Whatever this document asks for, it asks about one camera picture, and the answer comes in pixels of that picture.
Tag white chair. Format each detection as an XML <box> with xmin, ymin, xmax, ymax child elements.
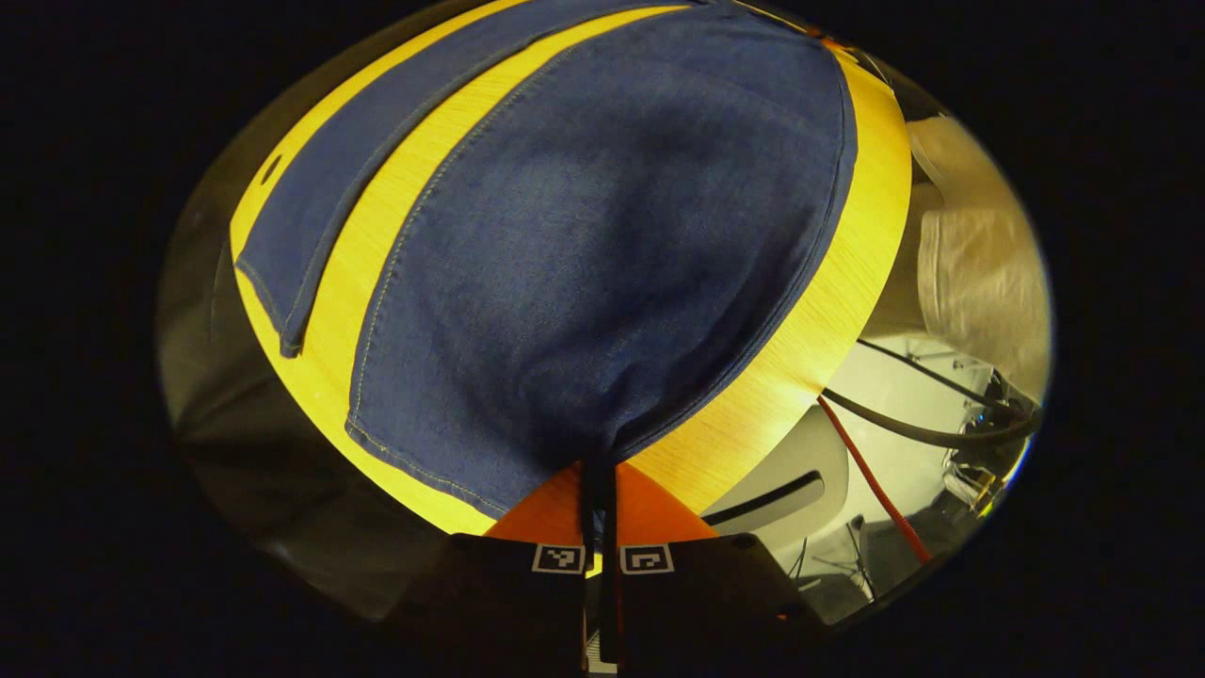
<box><xmin>701</xmin><ymin>405</ymin><xmax>853</xmax><ymax>558</ymax></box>

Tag blue jeans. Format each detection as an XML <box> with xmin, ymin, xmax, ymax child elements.
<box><xmin>235</xmin><ymin>0</ymin><xmax>860</xmax><ymax>519</ymax></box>

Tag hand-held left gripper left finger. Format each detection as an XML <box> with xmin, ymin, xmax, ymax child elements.
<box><xmin>381</xmin><ymin>460</ymin><xmax>603</xmax><ymax>678</ymax></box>

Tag red cable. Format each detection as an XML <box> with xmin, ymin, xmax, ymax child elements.
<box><xmin>815</xmin><ymin>394</ymin><xmax>935</xmax><ymax>568</ymax></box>

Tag thin black cable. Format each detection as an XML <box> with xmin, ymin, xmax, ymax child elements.
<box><xmin>855</xmin><ymin>337</ymin><xmax>1010</xmax><ymax>412</ymax></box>

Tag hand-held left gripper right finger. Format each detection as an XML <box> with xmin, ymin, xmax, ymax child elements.
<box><xmin>602</xmin><ymin>461</ymin><xmax>834</xmax><ymax>678</ymax></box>

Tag thick black cable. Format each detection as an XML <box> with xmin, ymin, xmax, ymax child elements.
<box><xmin>822</xmin><ymin>386</ymin><xmax>1043</xmax><ymax>450</ymax></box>

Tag person's beige clothing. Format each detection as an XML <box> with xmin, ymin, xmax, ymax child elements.
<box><xmin>861</xmin><ymin>113</ymin><xmax>1053</xmax><ymax>401</ymax></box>

